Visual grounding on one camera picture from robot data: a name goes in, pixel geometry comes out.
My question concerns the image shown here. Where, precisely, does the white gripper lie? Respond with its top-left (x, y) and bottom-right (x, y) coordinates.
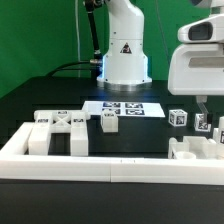
top-left (168, 44), bottom-right (224, 119)

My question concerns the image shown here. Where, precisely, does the white chair seat part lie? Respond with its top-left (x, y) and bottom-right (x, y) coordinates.
top-left (168, 136), bottom-right (224, 159)

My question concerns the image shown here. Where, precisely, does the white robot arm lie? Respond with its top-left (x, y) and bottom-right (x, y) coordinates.
top-left (97, 0), bottom-right (224, 106)

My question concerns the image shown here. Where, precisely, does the white chair back part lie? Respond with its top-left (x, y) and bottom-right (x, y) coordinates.
top-left (28, 110), bottom-right (91, 157)

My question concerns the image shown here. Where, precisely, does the white tagged cube far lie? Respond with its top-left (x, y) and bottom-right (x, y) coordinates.
top-left (194, 114), bottom-right (212, 132)

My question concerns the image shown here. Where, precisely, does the white tagged cube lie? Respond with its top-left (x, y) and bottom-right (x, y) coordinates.
top-left (168, 109), bottom-right (188, 127)
top-left (194, 114), bottom-right (212, 132)

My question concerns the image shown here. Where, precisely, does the white tagged cube near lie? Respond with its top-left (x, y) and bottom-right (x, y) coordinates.
top-left (168, 109), bottom-right (188, 127)

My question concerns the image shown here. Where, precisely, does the white marker sheet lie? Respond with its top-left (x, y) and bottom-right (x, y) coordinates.
top-left (82, 101), bottom-right (165, 118)

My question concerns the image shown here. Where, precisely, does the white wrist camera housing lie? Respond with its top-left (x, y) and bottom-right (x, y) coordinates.
top-left (178, 14), bottom-right (224, 43)

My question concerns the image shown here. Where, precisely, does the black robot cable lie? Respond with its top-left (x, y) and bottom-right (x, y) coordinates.
top-left (46, 0), bottom-right (105, 78)

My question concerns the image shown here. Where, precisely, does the white U-shaped obstacle frame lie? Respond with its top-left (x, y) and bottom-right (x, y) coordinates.
top-left (0, 122), bottom-right (224, 185)

